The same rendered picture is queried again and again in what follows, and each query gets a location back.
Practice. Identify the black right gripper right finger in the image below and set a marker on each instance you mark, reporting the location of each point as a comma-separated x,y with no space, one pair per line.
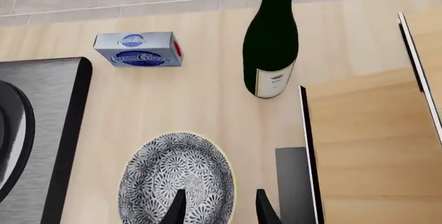
266,209

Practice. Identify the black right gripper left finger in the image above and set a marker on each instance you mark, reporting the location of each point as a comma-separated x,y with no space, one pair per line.
177,209

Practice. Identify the flat black stove plate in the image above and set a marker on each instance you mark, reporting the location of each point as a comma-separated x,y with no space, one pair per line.
38,136

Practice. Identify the pale wooden cabinet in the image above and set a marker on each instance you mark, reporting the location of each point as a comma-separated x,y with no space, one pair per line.
373,141

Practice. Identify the blue cream cheese box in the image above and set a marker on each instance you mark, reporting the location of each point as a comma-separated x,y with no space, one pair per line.
138,50

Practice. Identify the dark green wine bottle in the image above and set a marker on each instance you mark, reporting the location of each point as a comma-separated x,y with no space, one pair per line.
271,42

